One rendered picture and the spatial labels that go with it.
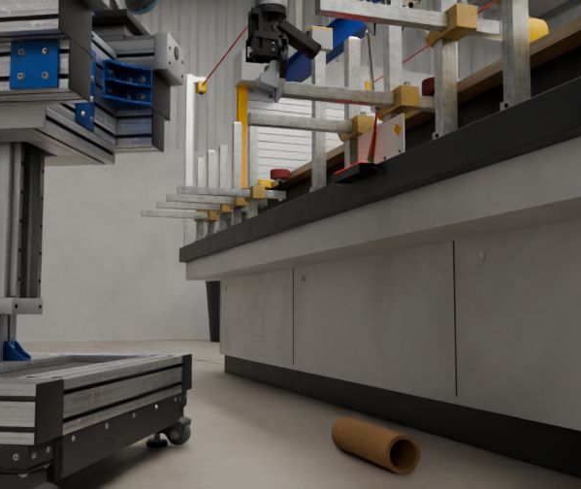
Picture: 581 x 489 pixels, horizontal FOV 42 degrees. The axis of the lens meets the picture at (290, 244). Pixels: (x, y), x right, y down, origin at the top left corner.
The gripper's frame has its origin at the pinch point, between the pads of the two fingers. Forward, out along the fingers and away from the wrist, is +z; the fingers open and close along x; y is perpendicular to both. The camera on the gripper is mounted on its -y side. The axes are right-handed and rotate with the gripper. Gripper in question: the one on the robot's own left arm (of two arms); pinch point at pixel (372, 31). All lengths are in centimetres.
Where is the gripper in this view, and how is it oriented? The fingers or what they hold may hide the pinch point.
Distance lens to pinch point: 189.5
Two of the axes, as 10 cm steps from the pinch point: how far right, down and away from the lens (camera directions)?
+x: 9.5, 0.3, 3.2
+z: 0.0, 10.0, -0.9
